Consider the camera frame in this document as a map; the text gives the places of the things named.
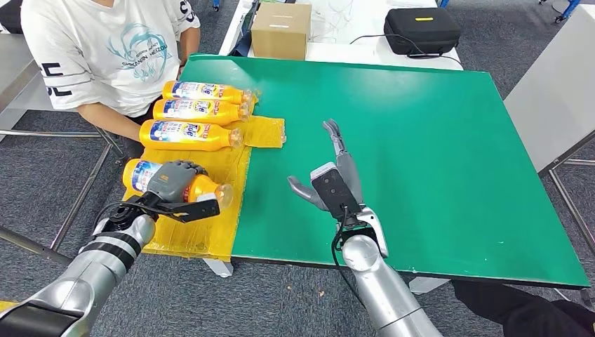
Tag white table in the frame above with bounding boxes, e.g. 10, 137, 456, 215
218, 0, 464, 72

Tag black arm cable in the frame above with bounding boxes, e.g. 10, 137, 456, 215
330, 206, 368, 308
91, 201, 154, 234

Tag black carrying case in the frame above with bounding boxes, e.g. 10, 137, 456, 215
384, 6, 462, 57
0, 0, 24, 34

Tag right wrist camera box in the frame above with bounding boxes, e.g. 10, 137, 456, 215
310, 162, 363, 220

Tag green table mat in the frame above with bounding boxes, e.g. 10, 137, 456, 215
178, 55, 590, 289

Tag yellow taped mat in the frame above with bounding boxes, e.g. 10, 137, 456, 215
121, 91, 287, 261

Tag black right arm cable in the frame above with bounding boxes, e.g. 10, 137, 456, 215
330, 206, 368, 308

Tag person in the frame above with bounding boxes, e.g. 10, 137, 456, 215
20, 0, 201, 143

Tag cardboard box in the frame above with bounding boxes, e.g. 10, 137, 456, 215
251, 2, 313, 61

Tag black fabric object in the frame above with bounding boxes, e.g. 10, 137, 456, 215
450, 279, 595, 337

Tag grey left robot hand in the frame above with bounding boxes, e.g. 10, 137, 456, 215
146, 160, 208, 204

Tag white table leg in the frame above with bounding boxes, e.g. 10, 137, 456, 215
202, 257, 235, 279
408, 277, 450, 296

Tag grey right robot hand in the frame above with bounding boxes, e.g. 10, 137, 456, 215
287, 119, 363, 211

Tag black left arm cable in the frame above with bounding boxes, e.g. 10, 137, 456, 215
91, 201, 154, 234

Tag light grey table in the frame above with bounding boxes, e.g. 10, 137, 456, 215
503, 5, 595, 259

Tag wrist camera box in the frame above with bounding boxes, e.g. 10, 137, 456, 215
160, 199, 221, 224
310, 162, 363, 220

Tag dark blue folder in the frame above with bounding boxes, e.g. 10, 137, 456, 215
229, 0, 261, 58

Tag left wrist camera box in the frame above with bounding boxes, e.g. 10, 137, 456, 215
160, 199, 221, 224

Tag black table cable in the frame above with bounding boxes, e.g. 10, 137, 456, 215
349, 34, 464, 71

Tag orange detergent bottle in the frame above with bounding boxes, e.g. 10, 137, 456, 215
122, 158, 234, 209
138, 119, 244, 152
152, 98, 252, 127
161, 81, 255, 105

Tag steel frame table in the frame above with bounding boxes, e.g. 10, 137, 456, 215
0, 32, 126, 268

